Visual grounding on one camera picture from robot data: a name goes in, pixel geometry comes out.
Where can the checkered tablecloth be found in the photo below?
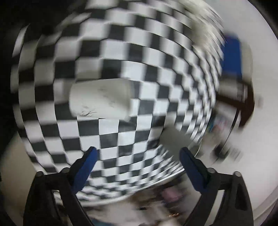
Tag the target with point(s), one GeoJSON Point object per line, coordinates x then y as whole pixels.
{"type": "Point", "coordinates": [113, 75]}

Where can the white paper cup tilted right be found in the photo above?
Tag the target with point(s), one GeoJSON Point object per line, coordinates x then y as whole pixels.
{"type": "Point", "coordinates": [108, 99]}

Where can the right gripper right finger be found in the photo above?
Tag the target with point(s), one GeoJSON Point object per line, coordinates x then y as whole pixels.
{"type": "Point", "coordinates": [235, 208]}

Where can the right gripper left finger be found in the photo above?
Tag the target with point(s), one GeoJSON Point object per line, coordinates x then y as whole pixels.
{"type": "Point", "coordinates": [41, 207]}

